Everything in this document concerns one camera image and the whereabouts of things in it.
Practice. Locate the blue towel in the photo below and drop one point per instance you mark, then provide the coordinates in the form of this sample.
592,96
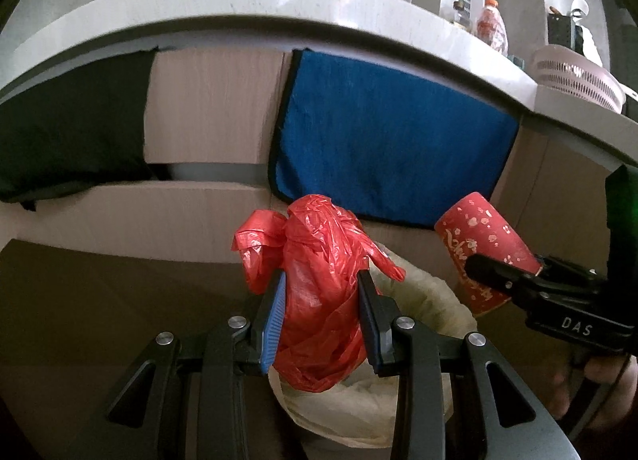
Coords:
394,141

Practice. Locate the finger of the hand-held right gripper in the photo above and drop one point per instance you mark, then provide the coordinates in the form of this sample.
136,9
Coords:
498,273
568,264

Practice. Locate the dark sauce jar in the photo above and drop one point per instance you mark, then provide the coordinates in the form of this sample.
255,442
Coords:
462,16

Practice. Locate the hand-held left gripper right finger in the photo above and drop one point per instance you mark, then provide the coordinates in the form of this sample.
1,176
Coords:
373,313

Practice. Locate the person's right hand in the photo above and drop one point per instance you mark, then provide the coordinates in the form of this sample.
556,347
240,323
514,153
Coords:
608,380

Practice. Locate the white plastic bag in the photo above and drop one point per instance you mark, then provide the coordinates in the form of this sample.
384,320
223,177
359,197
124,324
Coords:
588,36

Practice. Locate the beige side board panel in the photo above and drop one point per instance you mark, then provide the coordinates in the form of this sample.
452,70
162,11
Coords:
553,191

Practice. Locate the beige back board panel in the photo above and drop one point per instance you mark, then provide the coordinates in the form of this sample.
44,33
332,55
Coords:
214,111

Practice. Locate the plastic bottle with orange cap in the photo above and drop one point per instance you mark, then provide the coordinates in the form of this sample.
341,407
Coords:
492,29

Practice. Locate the red patterned paper cup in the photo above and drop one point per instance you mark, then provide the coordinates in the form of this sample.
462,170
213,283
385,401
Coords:
483,250

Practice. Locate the black utensil holder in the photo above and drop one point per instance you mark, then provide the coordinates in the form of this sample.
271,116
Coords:
563,29

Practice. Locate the black cloth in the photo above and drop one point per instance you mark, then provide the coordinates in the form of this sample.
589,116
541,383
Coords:
65,136

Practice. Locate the red plastic bag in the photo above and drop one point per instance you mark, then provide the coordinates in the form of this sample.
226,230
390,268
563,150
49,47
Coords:
319,290

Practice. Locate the pink plastic basket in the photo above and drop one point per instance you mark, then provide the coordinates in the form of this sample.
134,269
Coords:
578,79

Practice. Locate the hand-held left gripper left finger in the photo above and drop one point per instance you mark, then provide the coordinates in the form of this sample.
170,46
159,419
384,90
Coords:
274,323

